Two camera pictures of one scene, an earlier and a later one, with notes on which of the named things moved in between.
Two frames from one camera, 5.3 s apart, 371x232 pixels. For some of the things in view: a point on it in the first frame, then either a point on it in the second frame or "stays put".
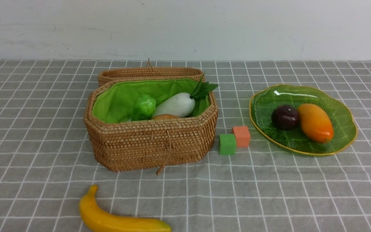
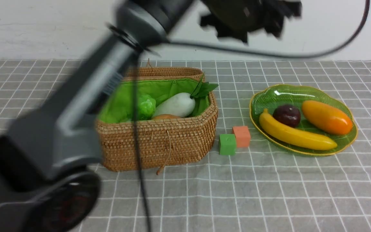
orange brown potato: (164, 116) stays put
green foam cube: (227, 143) stays put
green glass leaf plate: (265, 101) stays put
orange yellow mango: (315, 123) -> (327, 118)
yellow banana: (95, 217) -> (294, 136)
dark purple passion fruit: (285, 117) stays put
